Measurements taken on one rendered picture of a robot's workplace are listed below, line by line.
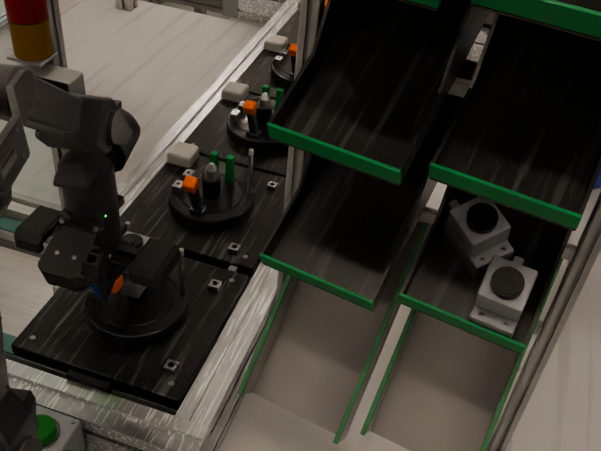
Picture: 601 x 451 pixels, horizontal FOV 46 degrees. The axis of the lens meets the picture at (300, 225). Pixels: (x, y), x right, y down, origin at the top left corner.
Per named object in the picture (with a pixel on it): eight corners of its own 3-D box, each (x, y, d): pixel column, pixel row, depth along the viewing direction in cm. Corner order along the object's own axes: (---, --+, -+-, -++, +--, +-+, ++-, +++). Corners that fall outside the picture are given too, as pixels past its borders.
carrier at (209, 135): (301, 189, 127) (308, 129, 118) (178, 157, 131) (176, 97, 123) (339, 123, 144) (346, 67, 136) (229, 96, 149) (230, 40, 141)
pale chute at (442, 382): (471, 480, 81) (469, 489, 77) (367, 429, 85) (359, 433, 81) (564, 253, 82) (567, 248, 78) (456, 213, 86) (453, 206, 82)
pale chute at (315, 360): (345, 439, 84) (336, 444, 80) (249, 391, 88) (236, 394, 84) (436, 219, 85) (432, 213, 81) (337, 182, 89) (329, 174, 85)
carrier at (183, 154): (252, 278, 108) (255, 215, 100) (111, 237, 113) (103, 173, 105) (301, 190, 126) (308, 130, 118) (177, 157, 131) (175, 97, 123)
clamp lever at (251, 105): (257, 136, 130) (252, 109, 123) (247, 133, 130) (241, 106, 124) (264, 121, 132) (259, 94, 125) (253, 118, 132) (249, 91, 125)
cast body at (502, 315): (509, 344, 70) (519, 319, 64) (466, 327, 71) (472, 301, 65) (537, 273, 73) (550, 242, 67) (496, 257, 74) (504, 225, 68)
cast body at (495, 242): (511, 262, 74) (520, 232, 68) (474, 281, 73) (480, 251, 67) (468, 200, 78) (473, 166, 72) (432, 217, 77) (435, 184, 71)
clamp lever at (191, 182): (201, 214, 112) (193, 188, 105) (190, 210, 112) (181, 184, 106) (210, 195, 113) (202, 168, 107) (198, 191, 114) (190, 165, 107)
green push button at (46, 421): (46, 456, 83) (43, 446, 82) (15, 446, 84) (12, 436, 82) (64, 429, 86) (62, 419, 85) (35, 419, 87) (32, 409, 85)
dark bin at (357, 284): (373, 312, 72) (370, 284, 66) (262, 264, 77) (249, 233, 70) (475, 106, 83) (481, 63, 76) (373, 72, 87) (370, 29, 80)
